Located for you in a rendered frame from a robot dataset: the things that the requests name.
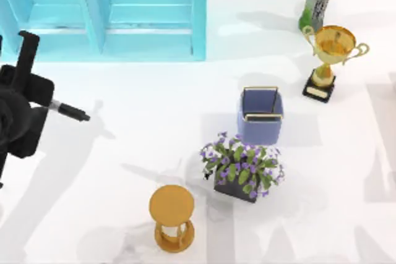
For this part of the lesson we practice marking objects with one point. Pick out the light blue rack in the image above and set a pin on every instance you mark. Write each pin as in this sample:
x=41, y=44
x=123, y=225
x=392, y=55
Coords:
x=148, y=13

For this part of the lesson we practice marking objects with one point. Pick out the wooden hourglass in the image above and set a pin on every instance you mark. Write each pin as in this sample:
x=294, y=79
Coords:
x=171, y=203

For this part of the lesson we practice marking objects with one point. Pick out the purple flower plant black pot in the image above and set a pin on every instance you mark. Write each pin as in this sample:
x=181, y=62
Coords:
x=241, y=168

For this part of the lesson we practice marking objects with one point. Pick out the blue bin with gold rim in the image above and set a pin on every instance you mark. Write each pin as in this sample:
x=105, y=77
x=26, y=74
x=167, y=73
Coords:
x=260, y=129

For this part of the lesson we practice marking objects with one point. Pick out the gold trophy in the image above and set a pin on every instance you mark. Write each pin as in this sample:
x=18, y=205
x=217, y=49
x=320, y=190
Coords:
x=332, y=44

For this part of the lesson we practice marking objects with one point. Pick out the green bottle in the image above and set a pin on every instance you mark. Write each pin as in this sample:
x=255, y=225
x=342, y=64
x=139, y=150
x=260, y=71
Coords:
x=318, y=1

